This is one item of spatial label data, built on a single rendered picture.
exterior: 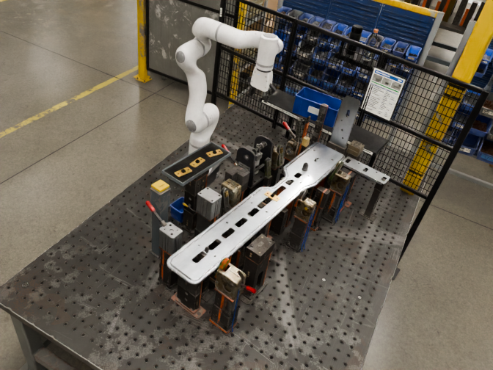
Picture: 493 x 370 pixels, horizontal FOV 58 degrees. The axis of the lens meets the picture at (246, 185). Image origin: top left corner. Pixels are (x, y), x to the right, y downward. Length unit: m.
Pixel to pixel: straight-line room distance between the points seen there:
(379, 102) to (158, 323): 1.89
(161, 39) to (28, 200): 2.32
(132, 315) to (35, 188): 2.04
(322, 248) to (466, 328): 1.40
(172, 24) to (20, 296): 3.44
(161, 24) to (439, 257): 3.57
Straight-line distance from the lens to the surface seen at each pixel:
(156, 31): 5.18
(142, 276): 2.31
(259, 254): 2.00
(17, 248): 3.51
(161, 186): 2.08
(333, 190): 2.62
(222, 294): 1.95
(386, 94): 2.97
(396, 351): 3.22
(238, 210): 2.23
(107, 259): 2.39
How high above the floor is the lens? 2.50
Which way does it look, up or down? 39 degrees down
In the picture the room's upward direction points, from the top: 10 degrees clockwise
